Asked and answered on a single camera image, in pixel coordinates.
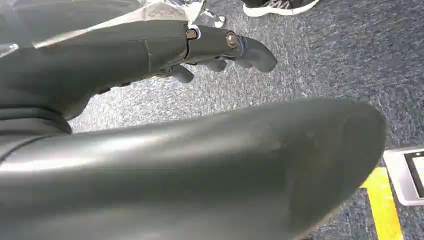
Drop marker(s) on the person's black white shoe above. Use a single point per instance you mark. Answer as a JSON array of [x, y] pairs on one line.
[[281, 6]]

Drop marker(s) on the yellow floor tape strip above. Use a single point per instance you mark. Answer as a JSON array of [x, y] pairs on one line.
[[384, 205]]

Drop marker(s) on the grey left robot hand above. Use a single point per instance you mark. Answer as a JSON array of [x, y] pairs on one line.
[[205, 172]]

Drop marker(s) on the ribbed grey left robot arm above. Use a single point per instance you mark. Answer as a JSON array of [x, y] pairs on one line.
[[30, 124]]

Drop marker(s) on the white tray with black inset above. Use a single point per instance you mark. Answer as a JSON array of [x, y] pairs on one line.
[[399, 179]]

